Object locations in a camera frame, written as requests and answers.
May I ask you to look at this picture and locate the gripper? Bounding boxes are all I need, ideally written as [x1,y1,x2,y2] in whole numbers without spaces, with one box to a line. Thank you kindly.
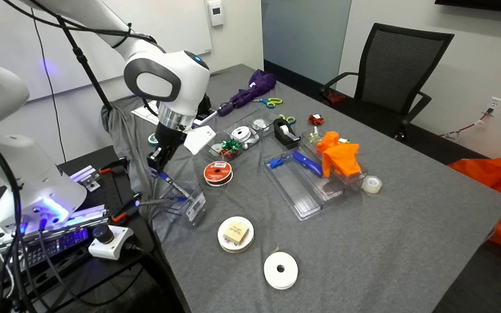
[147,123,188,172]

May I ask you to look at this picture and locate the dark blue marker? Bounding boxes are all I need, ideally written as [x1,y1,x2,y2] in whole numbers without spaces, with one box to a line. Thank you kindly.
[154,170,191,199]

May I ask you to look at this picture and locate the grey blue marker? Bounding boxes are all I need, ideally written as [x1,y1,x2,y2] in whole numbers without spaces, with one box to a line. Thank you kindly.
[137,196,189,206]

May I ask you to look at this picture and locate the clear plastic pen container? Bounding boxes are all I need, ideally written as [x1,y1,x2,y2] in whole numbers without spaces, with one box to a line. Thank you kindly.
[151,172,208,228]

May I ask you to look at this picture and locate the white card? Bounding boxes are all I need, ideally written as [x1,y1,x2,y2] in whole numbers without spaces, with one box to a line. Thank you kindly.
[183,125,217,156]

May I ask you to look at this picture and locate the orange black clamp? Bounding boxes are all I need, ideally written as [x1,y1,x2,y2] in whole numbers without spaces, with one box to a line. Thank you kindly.
[98,157,130,176]
[110,191,144,224]

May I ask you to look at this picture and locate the white paper sheets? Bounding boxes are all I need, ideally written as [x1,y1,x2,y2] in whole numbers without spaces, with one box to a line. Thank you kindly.
[130,102,160,126]

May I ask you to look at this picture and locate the red ribbon spool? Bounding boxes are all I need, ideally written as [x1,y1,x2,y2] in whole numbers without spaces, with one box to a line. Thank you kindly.
[203,160,234,187]

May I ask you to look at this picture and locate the green red gift bow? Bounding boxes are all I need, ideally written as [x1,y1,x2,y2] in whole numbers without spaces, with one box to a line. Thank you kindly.
[219,139,242,160]

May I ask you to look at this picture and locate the white ribbon roll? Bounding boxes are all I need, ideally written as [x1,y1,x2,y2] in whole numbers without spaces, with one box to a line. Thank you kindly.
[230,126,260,149]

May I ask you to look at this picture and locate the clear divided organizer tray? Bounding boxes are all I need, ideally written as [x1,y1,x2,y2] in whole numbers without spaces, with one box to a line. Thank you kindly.
[207,109,278,162]

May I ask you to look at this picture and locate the emergency stop button box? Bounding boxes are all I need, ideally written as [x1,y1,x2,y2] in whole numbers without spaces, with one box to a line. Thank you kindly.
[88,223,135,261]

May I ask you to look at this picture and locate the white spool with tan block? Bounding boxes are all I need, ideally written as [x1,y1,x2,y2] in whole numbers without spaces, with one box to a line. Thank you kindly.
[217,216,255,254]

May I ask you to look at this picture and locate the purple folded umbrella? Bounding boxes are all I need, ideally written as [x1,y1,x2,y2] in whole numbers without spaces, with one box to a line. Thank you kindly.
[217,69,277,117]

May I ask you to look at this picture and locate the black tape dispenser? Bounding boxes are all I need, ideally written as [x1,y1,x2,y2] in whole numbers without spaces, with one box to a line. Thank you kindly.
[273,117,301,151]

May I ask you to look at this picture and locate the long clear plastic tray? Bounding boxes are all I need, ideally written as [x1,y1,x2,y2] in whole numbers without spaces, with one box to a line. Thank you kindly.
[263,153,323,221]

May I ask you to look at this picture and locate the blue utility knife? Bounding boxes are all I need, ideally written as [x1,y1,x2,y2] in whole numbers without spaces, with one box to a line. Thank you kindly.
[291,150,323,177]

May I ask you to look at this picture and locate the small clear tray with clips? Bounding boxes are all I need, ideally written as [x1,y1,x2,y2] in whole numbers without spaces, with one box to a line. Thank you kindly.
[301,127,326,149]

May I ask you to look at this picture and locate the white ribbon spool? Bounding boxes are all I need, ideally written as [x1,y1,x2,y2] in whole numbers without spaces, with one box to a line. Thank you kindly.
[263,251,299,290]

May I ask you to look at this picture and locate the wide clear plastic tray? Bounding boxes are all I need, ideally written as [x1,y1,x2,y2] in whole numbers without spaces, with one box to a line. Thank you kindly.
[286,145,369,201]

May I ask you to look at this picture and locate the orange cloth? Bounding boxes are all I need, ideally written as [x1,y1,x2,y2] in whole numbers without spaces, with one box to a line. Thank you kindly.
[316,131,362,178]

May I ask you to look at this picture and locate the whiteboard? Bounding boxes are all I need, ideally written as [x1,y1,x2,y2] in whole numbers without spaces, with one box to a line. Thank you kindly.
[0,0,213,103]

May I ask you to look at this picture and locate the frosted glass panel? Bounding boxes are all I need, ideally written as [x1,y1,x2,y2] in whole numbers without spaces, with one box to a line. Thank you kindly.
[261,0,352,86]

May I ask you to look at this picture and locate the clear tape roll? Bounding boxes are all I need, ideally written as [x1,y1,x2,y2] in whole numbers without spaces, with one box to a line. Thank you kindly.
[361,175,383,195]

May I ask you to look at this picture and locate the grey tablecloth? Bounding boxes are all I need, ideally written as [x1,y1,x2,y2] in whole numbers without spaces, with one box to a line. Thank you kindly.
[100,64,501,313]

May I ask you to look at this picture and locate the black office chair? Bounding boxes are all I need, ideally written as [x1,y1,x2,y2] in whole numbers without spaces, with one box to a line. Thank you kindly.
[320,23,455,141]

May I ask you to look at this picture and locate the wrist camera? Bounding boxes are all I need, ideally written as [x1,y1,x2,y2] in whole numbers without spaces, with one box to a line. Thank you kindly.
[197,93,213,118]

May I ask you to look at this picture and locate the aluminium bracket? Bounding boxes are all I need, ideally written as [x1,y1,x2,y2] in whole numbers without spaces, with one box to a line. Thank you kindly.
[70,165,101,193]

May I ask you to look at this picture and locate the blue yellow handled scissors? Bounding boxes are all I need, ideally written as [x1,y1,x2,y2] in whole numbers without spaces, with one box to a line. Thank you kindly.
[253,97,284,109]

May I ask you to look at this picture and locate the black cable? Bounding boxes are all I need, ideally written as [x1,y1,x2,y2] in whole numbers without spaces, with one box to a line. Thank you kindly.
[30,8,67,164]

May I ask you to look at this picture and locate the white wall thermostat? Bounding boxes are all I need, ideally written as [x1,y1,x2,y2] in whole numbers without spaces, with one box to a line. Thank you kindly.
[207,0,225,28]

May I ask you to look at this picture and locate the red cable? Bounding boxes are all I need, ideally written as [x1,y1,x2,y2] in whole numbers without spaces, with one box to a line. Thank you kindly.
[439,110,493,140]

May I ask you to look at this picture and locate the black wall screen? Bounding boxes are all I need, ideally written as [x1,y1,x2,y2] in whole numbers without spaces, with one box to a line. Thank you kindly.
[434,0,501,15]

